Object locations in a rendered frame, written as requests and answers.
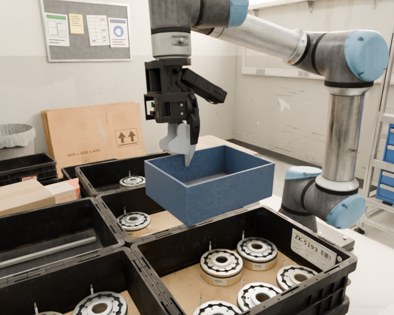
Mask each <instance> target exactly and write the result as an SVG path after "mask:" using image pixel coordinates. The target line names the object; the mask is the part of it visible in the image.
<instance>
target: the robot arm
mask: <svg viewBox="0 0 394 315"><path fill-rule="evenodd" d="M248 5H249V0H148V7H149V22H150V30H151V48H152V56H153V58H155V59H156V60H154V61H150V62H144V68H145V76H146V90H147V94H144V108H145V116H146V121H148V120H155V121H156V123H160V124H161V123H168V133H167V135H166V136H165V137H164V138H163V139H161V140H160V141H159V147H160V149H162V150H165V151H169V152H170V153H175V154H184V166H185V167H186V166H189V164H190V162H191V159H192V157H193V154H194V152H195V149H196V145H197V143H198V138H199V134H200V115H199V108H198V101H197V97H196V96H195V95H194V94H197V95H198V96H200V97H202V98H203V99H205V101H208V102H209V103H211V104H218V103H224V101H225V99H226V96H227V92H226V91H224V90H223V89H222V88H220V87H219V86H217V85H215V84H213V83H212V82H210V81H208V80H207V79H205V78H204V77H202V76H200V75H199V74H197V73H195V72H194V71H192V70H191V69H189V68H187V67H186V68H183V66H191V58H189V57H190V56H191V55H192V53H191V31H194V32H196V33H200V34H204V35H207V36H210V37H213V38H216V39H220V40H222V41H226V42H229V43H233V44H236V45H239V46H243V47H245V48H248V49H252V50H255V51H258V52H261V53H265V54H268V55H270V56H274V57H277V58H280V59H281V60H282V61H283V62H284V63H285V64H287V65H290V66H293V67H296V68H298V69H301V70H304V71H306V72H309V73H312V74H315V75H318V76H324V77H325V82H324V87H326V89H327V90H328V91H329V93H330V95H329V101H328V114H327V121H326V134H325V147H324V153H323V166H322V170H321V169H318V168H315V167H308V166H295V167H290V168H289V169H288V170H287V171H286V176H285V178H284V180H285V182H284V186H283V194H282V198H281V206H280V208H279V210H278V212H279V213H281V214H283V215H285V216H286V217H288V218H290V219H292V220H294V221H296V222H297V223H299V224H301V225H302V226H304V227H306V228H308V229H310V230H312V231H313V232H315V233H318V227H317V222H316V217H318V218H319V219H321V220H322V221H324V222H326V223H327V225H330V226H333V227H334V228H336V229H347V228H349V227H351V226H352V225H354V224H355V223H356V222H357V221H358V220H359V219H360V218H361V217H362V215H363V213H364V211H365V208H366V200H365V198H364V197H363V196H362V195H360V194H358V188H359V182H358V181H357V180H356V179H355V178H354V176H355V167H356V158H357V153H358V144H359V139H360V130H361V121H362V116H363V107H364V102H365V94H366V92H367V91H368V90H370V89H371V88H372V87H373V83H374V81H375V80H377V79H378V78H380V77H381V76H382V75H383V73H384V72H383V71H384V70H386V67H387V66H388V60H389V50H388V44H387V42H386V40H385V39H384V38H383V36H382V35H381V34H380V33H379V32H377V31H373V30H364V29H356V30H352V31H327V32H309V31H304V30H302V29H295V30H293V31H292V30H290V29H287V28H285V27H281V26H279V25H276V24H273V23H271V22H268V21H265V20H263V19H260V18H258V17H254V16H252V15H249V14H248ZM147 101H153V102H151V107H152V108H154V111H149V112H150V114H148V112H147V104H146V102H147ZM183 121H186V124H185V123H184V122H183Z"/></svg>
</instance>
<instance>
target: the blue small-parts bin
mask: <svg viewBox="0 0 394 315"><path fill-rule="evenodd" d="M144 172H145V185H146V194H147V195H148V196H149V197H150V198H151V199H153V200H154V201H155V202H157V203H158V204H159V205H160V206H162V207H163V208H164V209H165V210H167V211H168V212H169V213H170V214H172V215H173V216H174V217H175V218H177V219H178V220H179V221H181V222H182V223H183V224H184V225H186V226H191V225H194V224H197V223H200V222H202V221H205V220H207V219H211V218H214V217H216V216H219V215H222V214H224V213H228V212H230V211H233V210H235V209H239V208H242V207H244V206H247V205H249V204H253V203H256V202H258V201H261V200H264V199H266V198H270V197H272V194H273V181H274V173H275V162H272V161H269V160H267V159H264V158H262V157H258V156H255V155H253V154H250V153H248V152H244V151H242V150H239V149H237V148H234V147H231V146H228V145H225V144H222V145H219V146H213V147H208V148H204V149H198V150H195V152H194V154H193V157H192V159H191V162H190V164H189V166H186V167H185V166H184V154H174V155H170V156H164V157H158V158H154V159H149V160H145V161H144Z"/></svg>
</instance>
